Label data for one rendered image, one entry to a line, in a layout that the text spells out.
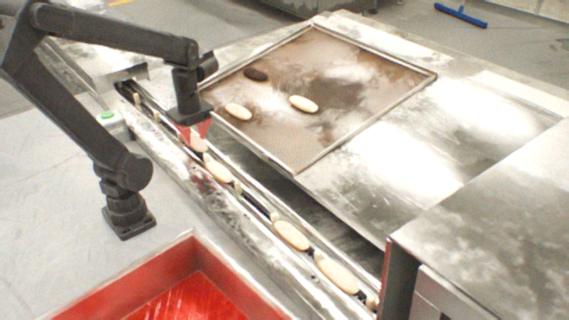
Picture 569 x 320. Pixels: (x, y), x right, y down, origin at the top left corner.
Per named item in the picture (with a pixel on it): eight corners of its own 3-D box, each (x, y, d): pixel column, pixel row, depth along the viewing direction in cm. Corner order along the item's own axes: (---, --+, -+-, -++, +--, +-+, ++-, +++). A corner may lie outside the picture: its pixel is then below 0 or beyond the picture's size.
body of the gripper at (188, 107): (215, 113, 121) (212, 86, 116) (179, 128, 116) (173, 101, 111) (201, 103, 125) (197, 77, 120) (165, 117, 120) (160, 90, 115)
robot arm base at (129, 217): (101, 213, 113) (122, 242, 105) (91, 186, 108) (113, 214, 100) (135, 197, 117) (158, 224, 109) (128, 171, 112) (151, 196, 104)
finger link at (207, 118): (216, 141, 125) (212, 110, 119) (191, 152, 121) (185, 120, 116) (202, 130, 129) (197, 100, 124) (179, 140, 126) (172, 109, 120)
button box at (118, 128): (99, 148, 140) (89, 115, 134) (125, 138, 144) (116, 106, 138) (110, 161, 135) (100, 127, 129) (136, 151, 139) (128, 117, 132)
